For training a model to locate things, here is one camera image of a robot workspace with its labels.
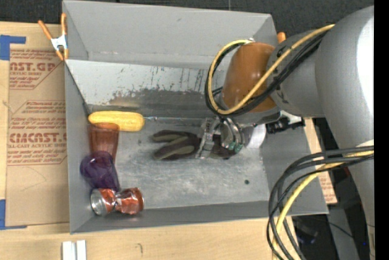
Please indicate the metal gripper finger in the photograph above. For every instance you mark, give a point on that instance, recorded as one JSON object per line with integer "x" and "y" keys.
{"x": 204, "y": 149}
{"x": 207, "y": 128}

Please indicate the grey metal bin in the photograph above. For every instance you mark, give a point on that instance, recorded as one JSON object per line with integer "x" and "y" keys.
{"x": 188, "y": 179}

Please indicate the black cylinder on white bracket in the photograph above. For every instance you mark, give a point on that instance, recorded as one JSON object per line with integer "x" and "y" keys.
{"x": 278, "y": 126}

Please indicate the dark brown and tan glove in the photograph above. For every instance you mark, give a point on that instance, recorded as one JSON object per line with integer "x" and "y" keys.
{"x": 176, "y": 146}

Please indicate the crushed red drink can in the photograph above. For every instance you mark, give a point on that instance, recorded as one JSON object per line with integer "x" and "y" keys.
{"x": 121, "y": 201}

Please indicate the yellow toy corn cob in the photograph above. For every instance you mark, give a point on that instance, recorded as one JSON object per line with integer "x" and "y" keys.
{"x": 117, "y": 120}

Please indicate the purple clear plastic cup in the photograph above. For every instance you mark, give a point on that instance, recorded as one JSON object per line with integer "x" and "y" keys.
{"x": 98, "y": 170}

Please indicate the red-brown clear plastic cup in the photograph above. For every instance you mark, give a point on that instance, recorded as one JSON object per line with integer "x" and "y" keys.
{"x": 102, "y": 138}

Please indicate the brown cardboard board red print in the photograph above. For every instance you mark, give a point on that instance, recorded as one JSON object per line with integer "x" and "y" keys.
{"x": 36, "y": 161}

